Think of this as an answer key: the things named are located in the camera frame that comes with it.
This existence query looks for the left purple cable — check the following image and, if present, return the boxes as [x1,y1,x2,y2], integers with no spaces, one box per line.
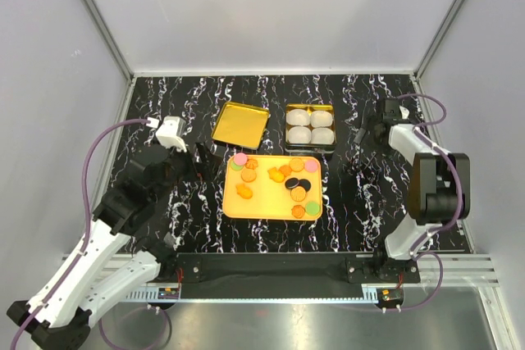
[7,119,173,350]

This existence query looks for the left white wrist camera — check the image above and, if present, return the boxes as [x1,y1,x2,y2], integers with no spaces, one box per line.
[146,116,187,152]

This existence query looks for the orange swirl cookie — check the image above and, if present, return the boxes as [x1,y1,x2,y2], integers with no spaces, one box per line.
[279,165,292,177]
[244,158,258,170]
[291,205,306,219]

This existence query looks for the gold cookie tin box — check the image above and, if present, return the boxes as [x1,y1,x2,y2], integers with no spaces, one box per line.
[285,103,337,154]

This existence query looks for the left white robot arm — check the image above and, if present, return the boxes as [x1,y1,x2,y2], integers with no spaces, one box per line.
[7,143,221,349]

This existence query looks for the black sandwich cookie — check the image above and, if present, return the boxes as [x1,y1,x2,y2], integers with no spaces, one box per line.
[299,179,312,192]
[285,177,300,190]

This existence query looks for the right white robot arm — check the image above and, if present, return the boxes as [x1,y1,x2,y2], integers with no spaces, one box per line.
[355,98,470,282]

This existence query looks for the gold tin lid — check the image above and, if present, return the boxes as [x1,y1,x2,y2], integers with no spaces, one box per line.
[212,101,269,150]

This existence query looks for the round dotted biscuit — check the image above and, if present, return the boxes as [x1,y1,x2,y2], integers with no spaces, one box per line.
[240,168,257,183]

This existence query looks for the green round cookie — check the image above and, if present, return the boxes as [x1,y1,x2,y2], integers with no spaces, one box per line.
[305,201,321,216]
[230,161,244,171]

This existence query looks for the pink round cookie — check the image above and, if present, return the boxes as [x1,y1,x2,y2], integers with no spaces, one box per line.
[233,152,248,166]
[304,159,319,173]

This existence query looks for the yellow plastic tray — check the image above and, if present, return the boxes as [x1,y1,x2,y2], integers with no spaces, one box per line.
[222,155,322,221]

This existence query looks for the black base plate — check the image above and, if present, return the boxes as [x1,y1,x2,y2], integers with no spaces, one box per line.
[156,252,421,284]

